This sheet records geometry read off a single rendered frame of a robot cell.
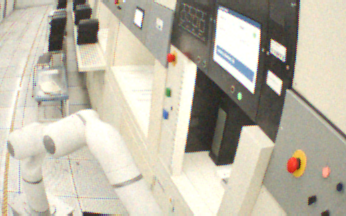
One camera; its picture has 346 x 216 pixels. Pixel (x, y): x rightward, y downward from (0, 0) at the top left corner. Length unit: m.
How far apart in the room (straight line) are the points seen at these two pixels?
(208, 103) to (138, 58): 1.36
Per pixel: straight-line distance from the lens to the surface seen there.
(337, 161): 0.73
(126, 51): 3.07
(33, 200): 1.52
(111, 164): 0.92
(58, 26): 5.00
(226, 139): 1.79
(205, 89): 1.81
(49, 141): 1.00
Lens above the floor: 1.82
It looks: 24 degrees down
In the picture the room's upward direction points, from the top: 7 degrees clockwise
